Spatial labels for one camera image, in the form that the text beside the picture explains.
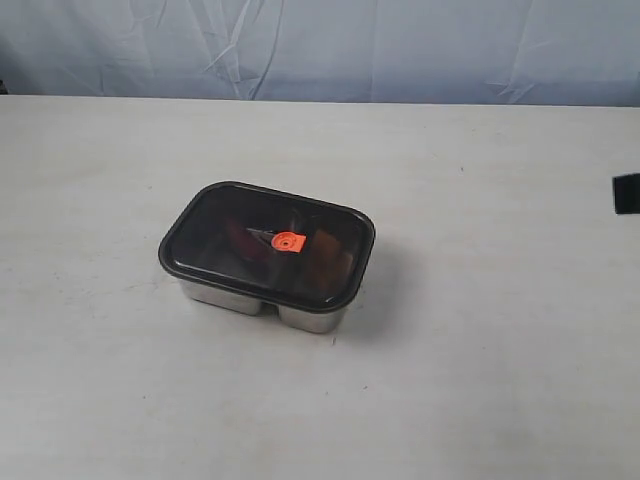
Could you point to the red toy sausage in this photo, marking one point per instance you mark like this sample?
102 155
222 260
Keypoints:
250 243

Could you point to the blue-grey fabric backdrop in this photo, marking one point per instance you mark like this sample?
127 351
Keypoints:
477 52

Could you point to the dark transparent box lid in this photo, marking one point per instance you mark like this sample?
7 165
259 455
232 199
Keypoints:
276 247

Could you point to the yellow toy cheese wedge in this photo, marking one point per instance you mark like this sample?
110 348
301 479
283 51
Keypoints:
329 263

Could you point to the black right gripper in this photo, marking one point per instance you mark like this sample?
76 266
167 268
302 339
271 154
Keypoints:
626 194

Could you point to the stainless steel lunch box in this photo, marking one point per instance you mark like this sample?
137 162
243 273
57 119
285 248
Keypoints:
225 297

